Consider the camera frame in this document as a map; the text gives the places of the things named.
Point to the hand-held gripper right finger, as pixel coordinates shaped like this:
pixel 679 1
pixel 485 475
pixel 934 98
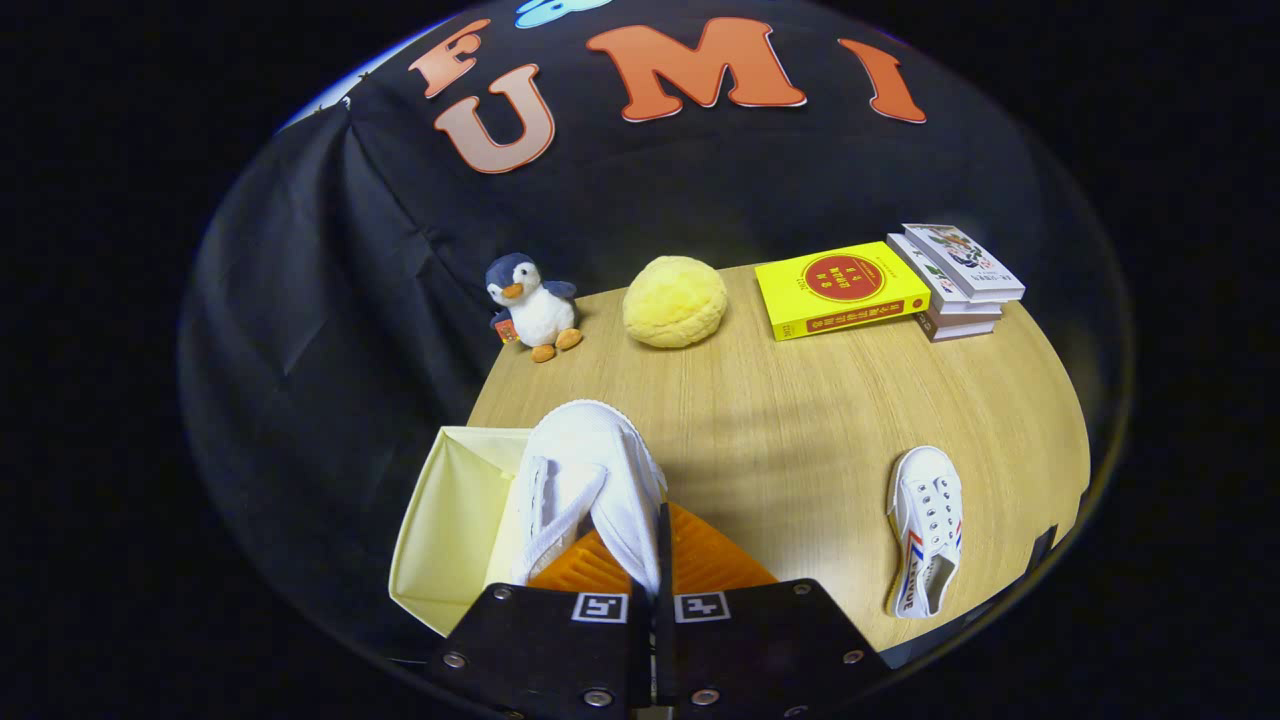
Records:
pixel 665 570

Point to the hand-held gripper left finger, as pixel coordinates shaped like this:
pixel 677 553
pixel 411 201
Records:
pixel 540 640

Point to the white canvas shoe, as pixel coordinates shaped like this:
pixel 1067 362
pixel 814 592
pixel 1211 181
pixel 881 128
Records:
pixel 600 460
pixel 925 530

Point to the cream fabric storage box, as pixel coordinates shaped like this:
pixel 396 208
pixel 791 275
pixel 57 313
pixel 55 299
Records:
pixel 450 530

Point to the yellow plush bun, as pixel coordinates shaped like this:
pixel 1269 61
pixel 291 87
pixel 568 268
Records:
pixel 675 300

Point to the penguin plush toy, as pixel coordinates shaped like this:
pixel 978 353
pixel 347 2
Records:
pixel 535 305

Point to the yellow book with red circle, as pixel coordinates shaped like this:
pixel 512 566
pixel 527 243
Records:
pixel 840 290

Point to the thick white book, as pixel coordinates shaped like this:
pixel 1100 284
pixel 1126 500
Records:
pixel 955 328

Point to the plain white book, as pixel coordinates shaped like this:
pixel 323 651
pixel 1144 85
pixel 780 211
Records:
pixel 930 285

